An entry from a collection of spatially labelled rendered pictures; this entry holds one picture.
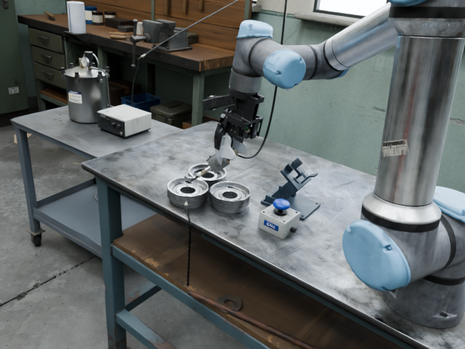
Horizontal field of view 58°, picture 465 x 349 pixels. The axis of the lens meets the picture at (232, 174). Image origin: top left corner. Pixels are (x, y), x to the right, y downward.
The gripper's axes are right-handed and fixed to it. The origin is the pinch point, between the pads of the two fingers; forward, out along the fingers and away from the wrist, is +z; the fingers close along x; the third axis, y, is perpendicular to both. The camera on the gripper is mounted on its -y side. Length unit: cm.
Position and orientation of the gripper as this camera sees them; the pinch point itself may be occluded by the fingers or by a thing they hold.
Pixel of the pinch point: (223, 157)
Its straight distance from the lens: 111.7
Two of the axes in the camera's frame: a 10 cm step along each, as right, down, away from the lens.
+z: -1.8, 8.4, 5.2
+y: 7.6, 4.5, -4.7
